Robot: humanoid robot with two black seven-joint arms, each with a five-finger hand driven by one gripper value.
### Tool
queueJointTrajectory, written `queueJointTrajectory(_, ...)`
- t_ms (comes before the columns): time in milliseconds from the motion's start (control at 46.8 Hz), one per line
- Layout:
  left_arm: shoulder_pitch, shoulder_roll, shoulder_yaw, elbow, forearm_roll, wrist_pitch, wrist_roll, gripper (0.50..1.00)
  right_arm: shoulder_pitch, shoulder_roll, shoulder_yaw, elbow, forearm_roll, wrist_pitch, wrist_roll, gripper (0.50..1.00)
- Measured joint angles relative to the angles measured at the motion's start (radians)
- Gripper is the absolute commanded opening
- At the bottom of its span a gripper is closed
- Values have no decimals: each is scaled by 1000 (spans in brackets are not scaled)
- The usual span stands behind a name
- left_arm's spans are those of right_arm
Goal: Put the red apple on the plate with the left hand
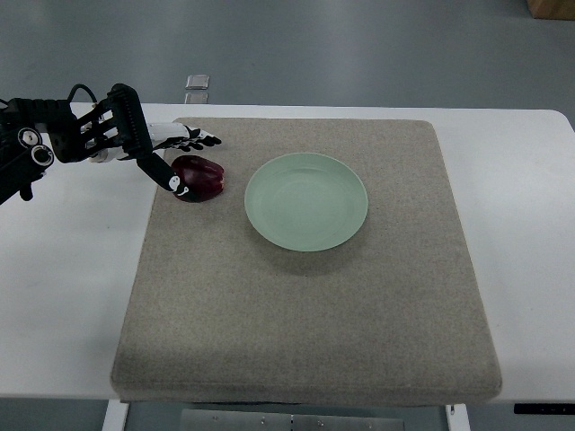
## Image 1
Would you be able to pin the light green plate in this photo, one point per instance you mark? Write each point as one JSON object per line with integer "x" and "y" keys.
{"x": 306, "y": 202}

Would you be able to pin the beige fabric mat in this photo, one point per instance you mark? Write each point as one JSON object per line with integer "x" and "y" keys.
{"x": 393, "y": 316}

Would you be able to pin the cardboard box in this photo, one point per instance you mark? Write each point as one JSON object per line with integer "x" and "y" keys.
{"x": 552, "y": 9}

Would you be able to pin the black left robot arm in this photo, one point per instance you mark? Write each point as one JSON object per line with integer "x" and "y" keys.
{"x": 35, "y": 133}

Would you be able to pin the silver floor outlet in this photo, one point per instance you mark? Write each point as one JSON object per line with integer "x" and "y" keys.
{"x": 196, "y": 98}
{"x": 197, "y": 82}

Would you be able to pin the lower silver floor outlet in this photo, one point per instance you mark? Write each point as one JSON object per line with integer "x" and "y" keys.
{"x": 196, "y": 98}

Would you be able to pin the upper silver floor outlet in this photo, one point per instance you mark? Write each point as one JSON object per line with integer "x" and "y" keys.
{"x": 197, "y": 82}

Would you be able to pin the black white robotic left hand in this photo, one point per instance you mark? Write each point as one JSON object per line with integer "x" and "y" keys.
{"x": 121, "y": 132}

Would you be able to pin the black table control panel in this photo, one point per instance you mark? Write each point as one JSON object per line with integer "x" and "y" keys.
{"x": 552, "y": 409}

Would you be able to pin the grey metal base plate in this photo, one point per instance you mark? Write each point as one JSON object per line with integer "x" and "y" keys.
{"x": 205, "y": 420}

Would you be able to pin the white table leg frame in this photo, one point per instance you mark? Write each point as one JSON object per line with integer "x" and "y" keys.
{"x": 116, "y": 415}

